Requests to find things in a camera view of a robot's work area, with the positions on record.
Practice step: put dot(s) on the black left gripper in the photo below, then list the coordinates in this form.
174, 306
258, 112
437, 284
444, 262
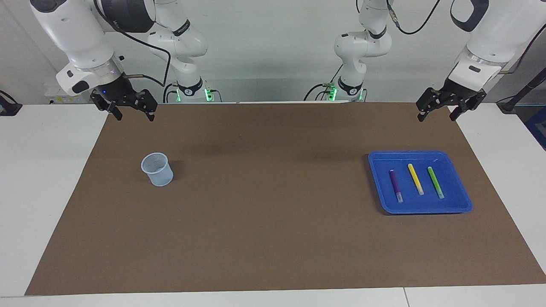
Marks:
463, 94

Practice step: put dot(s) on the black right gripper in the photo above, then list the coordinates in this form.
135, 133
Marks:
117, 91

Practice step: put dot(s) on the green pen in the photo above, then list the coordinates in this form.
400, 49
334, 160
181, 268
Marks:
435, 182

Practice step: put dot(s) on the yellow pen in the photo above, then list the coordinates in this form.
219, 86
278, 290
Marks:
415, 179

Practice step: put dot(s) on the purple pen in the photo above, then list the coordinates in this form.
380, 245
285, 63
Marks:
395, 185

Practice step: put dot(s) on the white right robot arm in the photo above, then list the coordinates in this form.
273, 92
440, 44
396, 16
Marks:
81, 38

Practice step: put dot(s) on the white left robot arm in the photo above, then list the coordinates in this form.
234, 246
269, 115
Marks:
490, 42

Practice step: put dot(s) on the blue plastic tray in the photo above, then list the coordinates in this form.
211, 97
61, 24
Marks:
452, 200

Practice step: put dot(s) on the light blue mesh cup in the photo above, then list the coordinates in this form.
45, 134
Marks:
158, 170

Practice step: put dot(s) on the black stand pole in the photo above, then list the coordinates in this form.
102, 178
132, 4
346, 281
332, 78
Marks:
522, 91

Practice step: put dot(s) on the blue object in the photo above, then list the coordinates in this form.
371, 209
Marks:
538, 128

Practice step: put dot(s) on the black table clamp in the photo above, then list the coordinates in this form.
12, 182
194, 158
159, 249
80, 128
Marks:
8, 108

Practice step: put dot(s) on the brown table mat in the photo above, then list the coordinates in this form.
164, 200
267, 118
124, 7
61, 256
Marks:
264, 221

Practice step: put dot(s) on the white wall socket box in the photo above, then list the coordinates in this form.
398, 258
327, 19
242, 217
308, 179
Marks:
53, 97

